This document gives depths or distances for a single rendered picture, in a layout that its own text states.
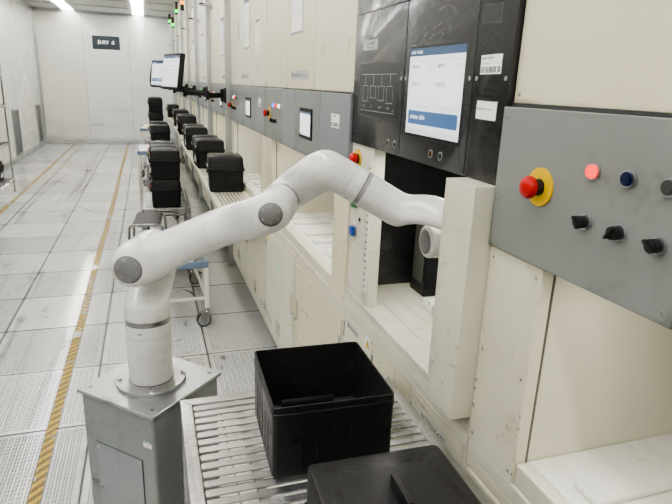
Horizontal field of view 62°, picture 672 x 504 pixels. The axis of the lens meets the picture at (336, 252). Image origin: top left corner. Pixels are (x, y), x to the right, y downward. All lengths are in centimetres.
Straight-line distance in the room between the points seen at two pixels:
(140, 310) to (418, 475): 83
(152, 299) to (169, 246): 18
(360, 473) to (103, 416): 80
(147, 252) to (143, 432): 47
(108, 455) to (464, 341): 104
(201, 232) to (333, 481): 68
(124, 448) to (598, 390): 119
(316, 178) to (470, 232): 42
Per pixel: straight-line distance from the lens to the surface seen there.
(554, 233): 103
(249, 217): 136
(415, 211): 137
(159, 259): 147
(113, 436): 171
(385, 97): 169
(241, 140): 475
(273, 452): 128
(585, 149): 98
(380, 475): 117
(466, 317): 123
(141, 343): 160
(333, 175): 137
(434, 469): 121
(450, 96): 135
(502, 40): 120
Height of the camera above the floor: 158
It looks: 17 degrees down
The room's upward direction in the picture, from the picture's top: 2 degrees clockwise
